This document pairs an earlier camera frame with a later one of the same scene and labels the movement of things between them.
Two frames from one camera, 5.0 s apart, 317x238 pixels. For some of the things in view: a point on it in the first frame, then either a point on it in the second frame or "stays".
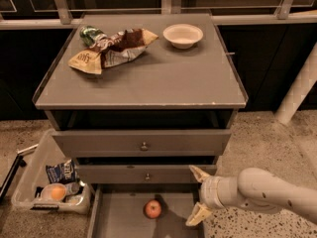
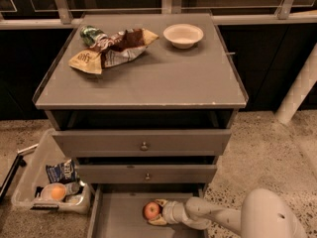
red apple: (153, 209) stays
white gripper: (209, 191) -> (169, 212)
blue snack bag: (63, 173) stays
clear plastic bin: (51, 181) stays
